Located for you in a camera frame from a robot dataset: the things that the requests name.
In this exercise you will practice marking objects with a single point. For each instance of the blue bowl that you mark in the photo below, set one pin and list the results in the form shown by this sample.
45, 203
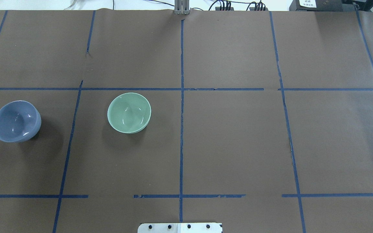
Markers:
20, 121

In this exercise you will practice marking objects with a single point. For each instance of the green bowl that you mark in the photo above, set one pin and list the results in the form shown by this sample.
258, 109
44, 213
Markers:
129, 113

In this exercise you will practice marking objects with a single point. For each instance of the black box with label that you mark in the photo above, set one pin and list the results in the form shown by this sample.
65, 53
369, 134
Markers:
321, 6

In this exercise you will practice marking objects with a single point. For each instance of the aluminium frame post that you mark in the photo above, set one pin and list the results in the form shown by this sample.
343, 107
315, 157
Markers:
181, 7

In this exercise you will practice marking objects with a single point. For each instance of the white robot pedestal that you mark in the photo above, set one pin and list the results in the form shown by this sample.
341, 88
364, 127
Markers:
199, 227

